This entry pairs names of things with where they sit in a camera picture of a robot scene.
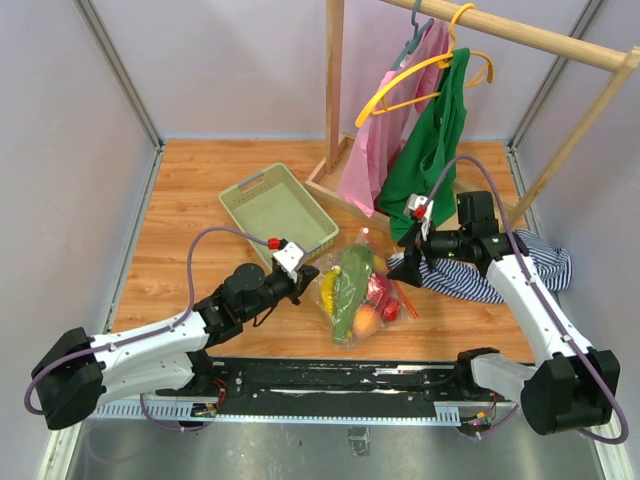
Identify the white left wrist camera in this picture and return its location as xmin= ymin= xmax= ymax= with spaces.
xmin=272 ymin=242 xmax=306 ymax=280

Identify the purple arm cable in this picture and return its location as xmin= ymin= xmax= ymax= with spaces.
xmin=422 ymin=154 xmax=630 ymax=445
xmin=24 ymin=225 xmax=281 ymax=415

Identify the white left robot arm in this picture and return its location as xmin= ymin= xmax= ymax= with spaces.
xmin=30 ymin=263 xmax=319 ymax=431

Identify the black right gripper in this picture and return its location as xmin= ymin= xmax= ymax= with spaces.
xmin=387 ymin=217 xmax=470 ymax=287

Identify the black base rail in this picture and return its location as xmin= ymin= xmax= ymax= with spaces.
xmin=92 ymin=358 xmax=511 ymax=431

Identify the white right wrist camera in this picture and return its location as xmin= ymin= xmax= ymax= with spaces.
xmin=404 ymin=194 xmax=434 ymax=239

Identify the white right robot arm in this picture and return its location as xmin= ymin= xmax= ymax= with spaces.
xmin=388 ymin=191 xmax=620 ymax=435

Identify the blue striped cloth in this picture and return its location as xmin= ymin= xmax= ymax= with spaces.
xmin=387 ymin=229 xmax=574 ymax=304

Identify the green tank top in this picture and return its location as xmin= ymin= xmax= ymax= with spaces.
xmin=377 ymin=48 xmax=471 ymax=241

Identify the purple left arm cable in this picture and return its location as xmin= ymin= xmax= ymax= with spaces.
xmin=24 ymin=225 xmax=281 ymax=415

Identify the light green plastic basket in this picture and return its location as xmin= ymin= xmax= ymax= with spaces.
xmin=219 ymin=163 xmax=339 ymax=258

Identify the yellow clothes hanger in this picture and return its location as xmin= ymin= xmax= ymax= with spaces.
xmin=354 ymin=3 xmax=495 ymax=129

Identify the fake green leafy vegetable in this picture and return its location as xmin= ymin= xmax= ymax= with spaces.
xmin=332 ymin=243 xmax=373 ymax=344

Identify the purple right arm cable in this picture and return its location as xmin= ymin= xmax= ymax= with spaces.
xmin=422 ymin=154 xmax=630 ymax=445

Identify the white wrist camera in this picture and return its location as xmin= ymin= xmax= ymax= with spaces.
xmin=404 ymin=194 xmax=434 ymax=239
xmin=272 ymin=242 xmax=306 ymax=280

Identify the fake red apple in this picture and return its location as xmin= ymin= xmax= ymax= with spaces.
xmin=366 ymin=272 xmax=393 ymax=307

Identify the fake yellow banana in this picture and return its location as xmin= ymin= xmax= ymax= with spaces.
xmin=320 ymin=266 xmax=341 ymax=316

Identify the wooden clothes rack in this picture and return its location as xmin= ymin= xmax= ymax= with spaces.
xmin=305 ymin=1 xmax=639 ymax=229

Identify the clear zip top bag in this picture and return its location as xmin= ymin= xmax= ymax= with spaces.
xmin=312 ymin=227 xmax=418 ymax=347

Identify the fake strawberry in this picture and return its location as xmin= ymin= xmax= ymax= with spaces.
xmin=382 ymin=298 xmax=401 ymax=323

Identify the pink shirt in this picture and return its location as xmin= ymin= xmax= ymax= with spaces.
xmin=337 ymin=19 xmax=449 ymax=217

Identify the fake peach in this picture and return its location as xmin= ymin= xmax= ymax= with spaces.
xmin=352 ymin=304 xmax=381 ymax=339

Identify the grey-blue clothes hanger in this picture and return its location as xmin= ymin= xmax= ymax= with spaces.
xmin=391 ymin=0 xmax=434 ymax=71

